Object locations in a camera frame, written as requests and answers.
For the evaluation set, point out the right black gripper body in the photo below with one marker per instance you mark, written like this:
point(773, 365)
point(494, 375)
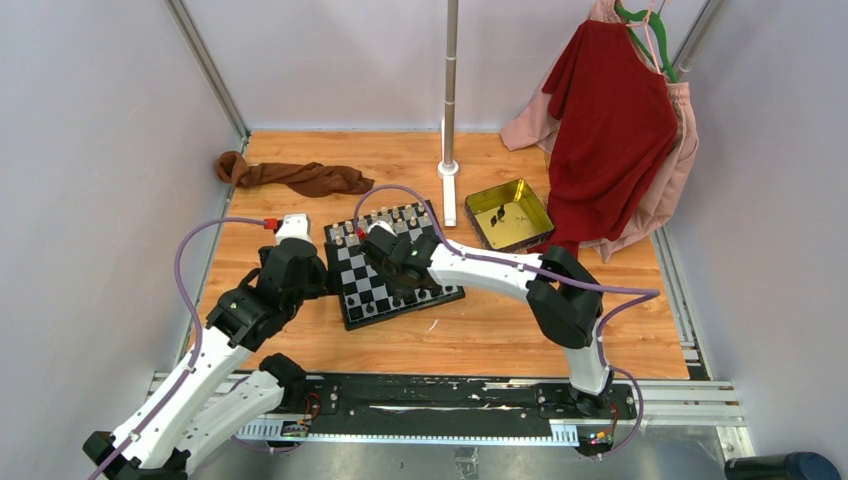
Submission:
point(390, 276)

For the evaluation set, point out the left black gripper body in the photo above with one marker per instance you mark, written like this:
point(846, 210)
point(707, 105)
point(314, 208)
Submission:
point(318, 286)

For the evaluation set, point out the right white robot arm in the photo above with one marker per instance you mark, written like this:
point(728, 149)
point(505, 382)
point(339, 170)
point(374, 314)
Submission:
point(564, 298)

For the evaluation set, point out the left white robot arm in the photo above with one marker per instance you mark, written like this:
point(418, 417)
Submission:
point(174, 431)

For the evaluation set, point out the black white chessboard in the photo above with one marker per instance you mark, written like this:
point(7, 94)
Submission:
point(363, 295)

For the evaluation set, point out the brown cloth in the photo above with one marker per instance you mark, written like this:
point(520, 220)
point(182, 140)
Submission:
point(311, 180)

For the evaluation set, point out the metal pole with base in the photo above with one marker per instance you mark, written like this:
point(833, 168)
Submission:
point(448, 167)

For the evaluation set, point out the gold metal tin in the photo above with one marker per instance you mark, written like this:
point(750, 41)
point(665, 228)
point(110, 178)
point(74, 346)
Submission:
point(508, 217)

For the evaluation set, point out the red shirt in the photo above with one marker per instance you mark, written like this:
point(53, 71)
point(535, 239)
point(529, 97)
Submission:
point(616, 128)

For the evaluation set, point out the green hanger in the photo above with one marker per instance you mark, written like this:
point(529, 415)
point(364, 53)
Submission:
point(656, 47)

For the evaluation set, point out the dark blue object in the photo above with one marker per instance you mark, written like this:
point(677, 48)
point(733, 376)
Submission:
point(792, 466)

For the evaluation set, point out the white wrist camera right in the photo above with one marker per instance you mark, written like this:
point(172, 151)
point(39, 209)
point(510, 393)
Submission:
point(380, 226)

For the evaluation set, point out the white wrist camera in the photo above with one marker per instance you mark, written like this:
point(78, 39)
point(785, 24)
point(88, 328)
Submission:
point(380, 226)
point(294, 226)

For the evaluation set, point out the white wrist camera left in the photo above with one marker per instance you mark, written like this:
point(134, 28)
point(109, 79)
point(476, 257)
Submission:
point(294, 226)

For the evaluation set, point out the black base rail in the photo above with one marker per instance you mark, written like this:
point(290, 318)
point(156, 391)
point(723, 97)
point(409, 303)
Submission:
point(457, 406)

